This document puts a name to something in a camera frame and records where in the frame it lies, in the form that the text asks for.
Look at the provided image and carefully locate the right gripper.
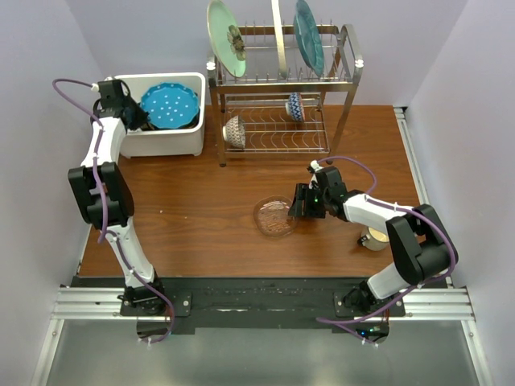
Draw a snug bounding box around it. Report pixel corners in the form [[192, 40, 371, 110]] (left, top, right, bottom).
[[288, 183, 330, 219]]

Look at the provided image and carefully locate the turquoise scalloped plate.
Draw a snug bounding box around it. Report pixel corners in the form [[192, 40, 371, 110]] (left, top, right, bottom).
[[140, 82, 200, 129]]

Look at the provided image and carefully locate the dark teal bottom dish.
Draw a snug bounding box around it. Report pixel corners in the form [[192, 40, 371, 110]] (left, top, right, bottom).
[[140, 117, 199, 131]]

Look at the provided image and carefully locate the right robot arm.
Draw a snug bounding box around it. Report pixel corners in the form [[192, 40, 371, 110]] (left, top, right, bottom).
[[288, 161, 459, 316]]

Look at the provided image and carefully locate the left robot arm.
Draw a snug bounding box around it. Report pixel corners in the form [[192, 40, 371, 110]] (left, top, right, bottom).
[[68, 78, 167, 315]]

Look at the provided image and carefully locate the white plastic bin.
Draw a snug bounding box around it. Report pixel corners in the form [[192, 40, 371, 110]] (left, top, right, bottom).
[[117, 72, 206, 158]]

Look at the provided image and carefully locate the beige paper cup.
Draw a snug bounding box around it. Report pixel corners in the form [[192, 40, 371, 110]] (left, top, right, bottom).
[[357, 227, 389, 251]]

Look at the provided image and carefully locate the red patterned bowl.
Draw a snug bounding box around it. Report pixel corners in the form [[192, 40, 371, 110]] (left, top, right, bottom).
[[222, 115, 246, 150]]

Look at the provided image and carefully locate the blue zigzag bowl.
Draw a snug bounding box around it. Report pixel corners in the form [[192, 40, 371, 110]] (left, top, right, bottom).
[[285, 92, 305, 122]]

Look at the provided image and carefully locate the metal dish rack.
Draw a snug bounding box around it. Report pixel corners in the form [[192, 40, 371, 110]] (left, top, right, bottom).
[[207, 24, 364, 166]]

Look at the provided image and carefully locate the mint flower plate in rack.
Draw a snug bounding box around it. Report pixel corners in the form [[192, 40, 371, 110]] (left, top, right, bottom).
[[207, 1, 247, 78]]

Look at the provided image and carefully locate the beige plate in rack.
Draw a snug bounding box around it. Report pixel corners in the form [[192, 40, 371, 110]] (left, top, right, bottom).
[[271, 0, 288, 80]]

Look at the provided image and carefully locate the teal plate in rack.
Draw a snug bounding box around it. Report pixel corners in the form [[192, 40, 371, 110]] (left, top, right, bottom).
[[293, 0, 324, 78]]

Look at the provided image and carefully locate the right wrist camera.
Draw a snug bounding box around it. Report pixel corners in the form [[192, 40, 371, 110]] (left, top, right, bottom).
[[307, 160, 323, 183]]

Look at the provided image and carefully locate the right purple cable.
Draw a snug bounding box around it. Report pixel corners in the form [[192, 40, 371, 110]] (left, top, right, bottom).
[[315, 155, 459, 343]]

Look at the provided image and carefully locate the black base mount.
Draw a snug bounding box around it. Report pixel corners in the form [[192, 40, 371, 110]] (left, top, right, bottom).
[[118, 277, 406, 337]]

